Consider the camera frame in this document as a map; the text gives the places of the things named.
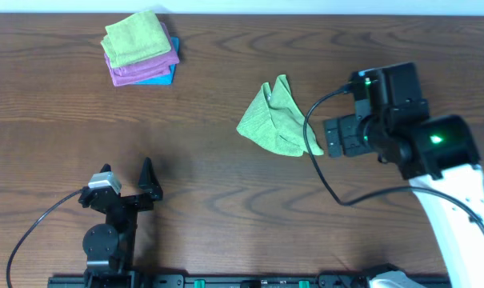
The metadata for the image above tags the folded green cloth on stack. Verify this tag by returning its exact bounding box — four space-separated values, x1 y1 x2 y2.
101 10 171 68

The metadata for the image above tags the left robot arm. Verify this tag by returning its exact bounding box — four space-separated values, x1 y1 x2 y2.
78 158 163 287

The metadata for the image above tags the light green cloth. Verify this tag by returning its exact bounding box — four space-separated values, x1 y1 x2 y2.
236 74 324 157

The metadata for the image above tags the folded blue cloth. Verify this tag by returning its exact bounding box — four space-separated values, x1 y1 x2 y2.
135 37 180 86

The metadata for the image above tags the folded pink cloth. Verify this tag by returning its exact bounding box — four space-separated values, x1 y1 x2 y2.
104 22 180 86

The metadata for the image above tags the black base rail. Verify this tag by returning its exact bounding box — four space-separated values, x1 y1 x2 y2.
46 274 388 288

